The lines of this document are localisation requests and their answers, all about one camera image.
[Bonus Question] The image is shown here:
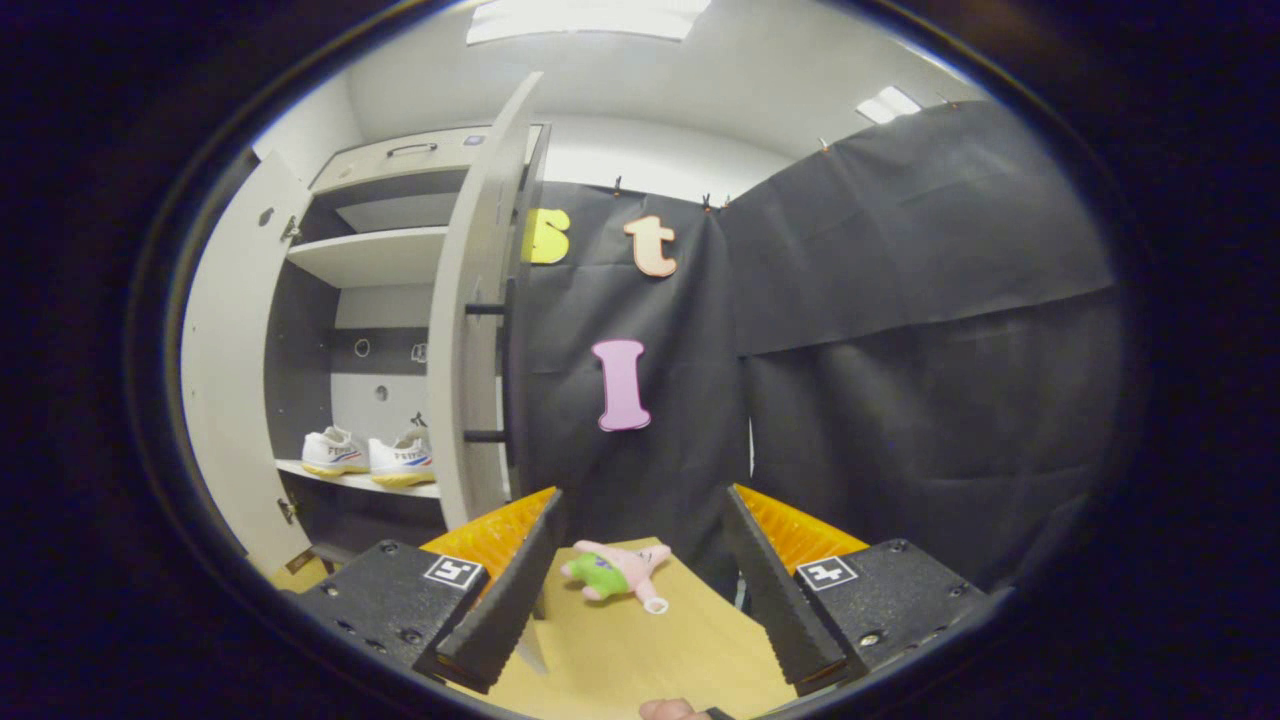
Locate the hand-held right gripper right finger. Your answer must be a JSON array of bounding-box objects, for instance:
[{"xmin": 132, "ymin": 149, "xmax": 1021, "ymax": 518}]
[{"xmin": 722, "ymin": 484, "xmax": 991, "ymax": 698}]

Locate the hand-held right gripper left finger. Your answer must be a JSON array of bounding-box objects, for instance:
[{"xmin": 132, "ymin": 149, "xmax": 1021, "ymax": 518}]
[{"xmin": 298, "ymin": 487, "xmax": 566, "ymax": 694}]

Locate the ceiling light panel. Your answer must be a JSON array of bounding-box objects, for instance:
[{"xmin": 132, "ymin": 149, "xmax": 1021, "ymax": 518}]
[{"xmin": 856, "ymin": 85, "xmax": 923, "ymax": 126}]

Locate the grey shoe cabinet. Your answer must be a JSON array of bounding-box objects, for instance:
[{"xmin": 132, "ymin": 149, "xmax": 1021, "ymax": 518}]
[{"xmin": 180, "ymin": 70, "xmax": 553, "ymax": 673}]

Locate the black backdrop cloth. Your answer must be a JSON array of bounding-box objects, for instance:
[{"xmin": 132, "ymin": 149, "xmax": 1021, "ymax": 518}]
[
  {"xmin": 505, "ymin": 180, "xmax": 753, "ymax": 601},
  {"xmin": 720, "ymin": 100, "xmax": 1123, "ymax": 593}
]

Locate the white shoe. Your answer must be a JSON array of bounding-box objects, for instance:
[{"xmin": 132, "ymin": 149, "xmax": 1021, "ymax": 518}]
[
  {"xmin": 368, "ymin": 430, "xmax": 437, "ymax": 488},
  {"xmin": 301, "ymin": 427, "xmax": 371, "ymax": 477}
]

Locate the pink green plush toy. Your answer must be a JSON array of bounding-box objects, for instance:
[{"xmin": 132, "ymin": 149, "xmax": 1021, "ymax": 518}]
[{"xmin": 560, "ymin": 540, "xmax": 673, "ymax": 614}]

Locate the grey shoe cabinet door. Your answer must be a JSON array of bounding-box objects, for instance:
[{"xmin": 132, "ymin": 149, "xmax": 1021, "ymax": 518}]
[
  {"xmin": 427, "ymin": 70, "xmax": 553, "ymax": 673},
  {"xmin": 180, "ymin": 148, "xmax": 313, "ymax": 579}
]

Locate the grey cabinet drawer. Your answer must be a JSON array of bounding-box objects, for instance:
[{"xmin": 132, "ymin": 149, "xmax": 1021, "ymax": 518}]
[{"xmin": 310, "ymin": 128, "xmax": 491, "ymax": 194}]

